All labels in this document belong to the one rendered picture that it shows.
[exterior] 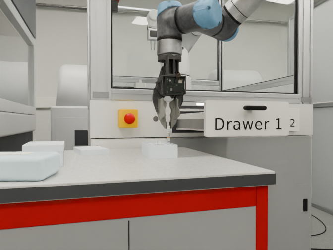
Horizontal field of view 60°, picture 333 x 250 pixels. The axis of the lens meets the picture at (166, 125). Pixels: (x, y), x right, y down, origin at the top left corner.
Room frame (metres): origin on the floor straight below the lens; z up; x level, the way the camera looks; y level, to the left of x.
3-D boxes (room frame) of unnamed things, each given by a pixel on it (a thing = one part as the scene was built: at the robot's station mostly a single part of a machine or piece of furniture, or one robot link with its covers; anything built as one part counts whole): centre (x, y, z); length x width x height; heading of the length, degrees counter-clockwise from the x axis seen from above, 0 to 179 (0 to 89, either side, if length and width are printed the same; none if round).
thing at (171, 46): (0.86, -0.01, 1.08); 0.08 x 0.08 x 0.05
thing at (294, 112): (1.29, -0.47, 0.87); 0.29 x 0.02 x 0.11; 106
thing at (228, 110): (0.90, -0.25, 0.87); 0.29 x 0.02 x 0.11; 106
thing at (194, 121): (1.10, -0.20, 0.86); 0.40 x 0.26 x 0.06; 16
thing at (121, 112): (1.10, 0.15, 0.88); 0.07 x 0.05 x 0.07; 106
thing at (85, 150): (0.96, 0.25, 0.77); 0.13 x 0.09 x 0.02; 28
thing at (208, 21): (0.81, -0.10, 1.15); 0.11 x 0.11 x 0.08; 51
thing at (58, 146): (0.71, 0.30, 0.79); 0.13 x 0.09 x 0.05; 19
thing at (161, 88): (0.85, -0.01, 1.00); 0.09 x 0.08 x 0.12; 14
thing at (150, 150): (0.87, 0.02, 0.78); 0.12 x 0.08 x 0.04; 14
